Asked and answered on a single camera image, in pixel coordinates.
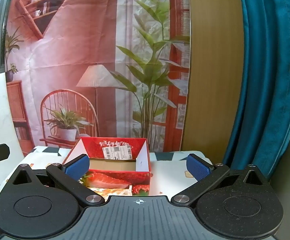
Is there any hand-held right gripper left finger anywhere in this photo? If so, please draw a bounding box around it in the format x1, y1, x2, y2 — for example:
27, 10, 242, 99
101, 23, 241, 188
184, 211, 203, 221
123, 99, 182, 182
6, 154, 105, 207

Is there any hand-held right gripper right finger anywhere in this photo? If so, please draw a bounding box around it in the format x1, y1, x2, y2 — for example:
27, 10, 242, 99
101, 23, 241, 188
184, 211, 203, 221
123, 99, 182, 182
171, 154, 271, 207

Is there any red strawberry print box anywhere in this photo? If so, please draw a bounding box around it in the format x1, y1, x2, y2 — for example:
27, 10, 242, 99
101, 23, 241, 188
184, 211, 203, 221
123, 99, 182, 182
62, 137, 151, 197

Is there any orange snack packet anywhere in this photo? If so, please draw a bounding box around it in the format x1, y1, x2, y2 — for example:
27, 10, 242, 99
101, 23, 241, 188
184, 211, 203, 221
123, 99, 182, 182
89, 184, 133, 202

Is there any printed tablecloth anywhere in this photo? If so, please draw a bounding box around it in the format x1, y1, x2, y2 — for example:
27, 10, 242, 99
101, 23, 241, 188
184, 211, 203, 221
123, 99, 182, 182
0, 145, 212, 230

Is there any wooden panel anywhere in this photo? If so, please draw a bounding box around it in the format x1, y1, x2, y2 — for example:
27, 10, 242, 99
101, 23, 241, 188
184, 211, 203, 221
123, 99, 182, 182
182, 0, 248, 156

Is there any teal curtain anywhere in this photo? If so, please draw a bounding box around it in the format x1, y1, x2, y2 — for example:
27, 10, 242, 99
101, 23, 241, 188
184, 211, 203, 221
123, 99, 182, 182
222, 0, 290, 180

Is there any printed room scene wall poster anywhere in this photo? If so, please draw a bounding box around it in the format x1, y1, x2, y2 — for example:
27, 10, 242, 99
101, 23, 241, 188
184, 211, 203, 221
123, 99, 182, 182
4, 0, 192, 156

